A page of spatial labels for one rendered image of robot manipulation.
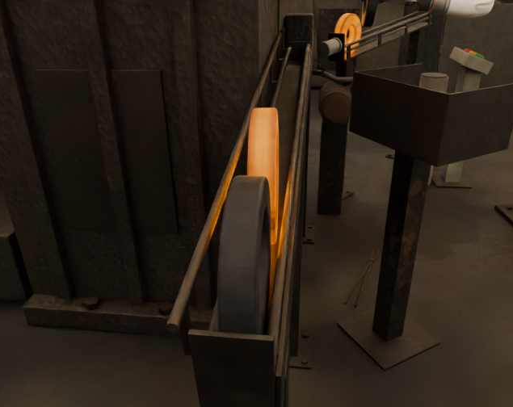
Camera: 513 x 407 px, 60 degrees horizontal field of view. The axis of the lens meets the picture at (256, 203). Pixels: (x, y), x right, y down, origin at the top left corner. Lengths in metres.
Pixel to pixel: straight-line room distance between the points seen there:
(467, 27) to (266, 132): 3.11
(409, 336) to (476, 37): 2.64
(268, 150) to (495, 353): 1.03
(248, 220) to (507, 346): 1.15
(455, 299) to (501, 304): 0.13
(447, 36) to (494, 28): 0.33
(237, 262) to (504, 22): 3.46
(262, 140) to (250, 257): 0.20
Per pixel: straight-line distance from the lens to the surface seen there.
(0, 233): 1.52
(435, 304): 1.51
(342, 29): 1.87
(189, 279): 0.44
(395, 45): 4.10
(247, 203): 0.39
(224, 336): 0.39
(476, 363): 1.36
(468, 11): 1.81
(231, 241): 0.38
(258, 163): 0.53
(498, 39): 3.74
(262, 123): 0.56
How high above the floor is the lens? 0.90
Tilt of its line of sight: 26 degrees down
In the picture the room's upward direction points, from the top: 1 degrees counter-clockwise
